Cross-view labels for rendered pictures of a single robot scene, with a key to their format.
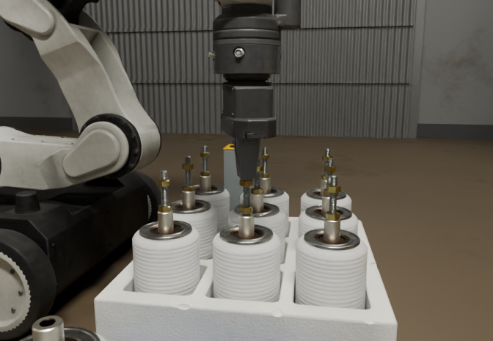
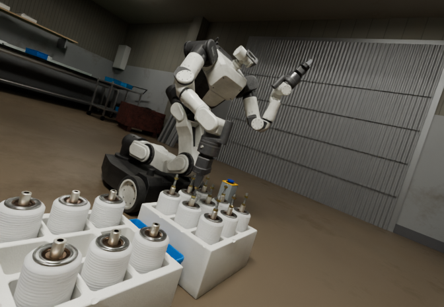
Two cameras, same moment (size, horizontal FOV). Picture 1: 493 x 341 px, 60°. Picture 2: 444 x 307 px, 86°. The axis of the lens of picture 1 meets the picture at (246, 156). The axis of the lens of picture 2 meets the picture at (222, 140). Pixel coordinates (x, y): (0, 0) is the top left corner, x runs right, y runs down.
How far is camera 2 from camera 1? 54 cm
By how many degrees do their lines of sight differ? 26
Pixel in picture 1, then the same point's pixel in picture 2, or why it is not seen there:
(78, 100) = (182, 144)
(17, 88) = not seen: hidden behind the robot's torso
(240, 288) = (178, 219)
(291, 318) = (184, 234)
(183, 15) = (277, 121)
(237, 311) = (172, 224)
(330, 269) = (203, 225)
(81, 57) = (187, 131)
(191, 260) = (172, 206)
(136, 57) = (249, 134)
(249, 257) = (184, 210)
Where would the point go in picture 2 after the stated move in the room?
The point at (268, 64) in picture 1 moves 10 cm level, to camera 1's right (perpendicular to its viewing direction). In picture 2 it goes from (209, 152) to (232, 161)
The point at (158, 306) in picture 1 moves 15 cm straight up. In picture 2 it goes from (154, 213) to (165, 178)
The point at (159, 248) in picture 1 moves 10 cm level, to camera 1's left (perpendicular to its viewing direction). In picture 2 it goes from (164, 197) to (147, 187)
